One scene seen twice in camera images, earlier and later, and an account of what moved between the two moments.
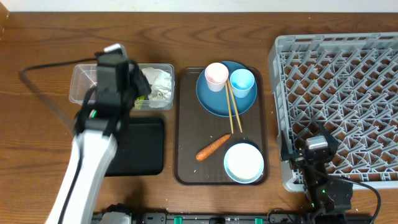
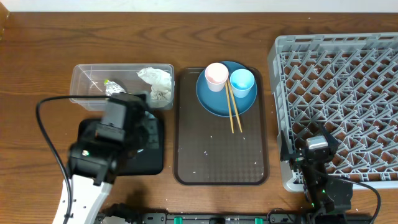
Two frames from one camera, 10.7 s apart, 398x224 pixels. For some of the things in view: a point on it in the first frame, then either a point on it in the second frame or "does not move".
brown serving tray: [197, 129] does not move
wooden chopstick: [226, 85] does not move
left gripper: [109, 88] -> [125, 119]
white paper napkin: [161, 83] does not move
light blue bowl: [244, 163] -> [152, 125]
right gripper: [285, 154] does not move
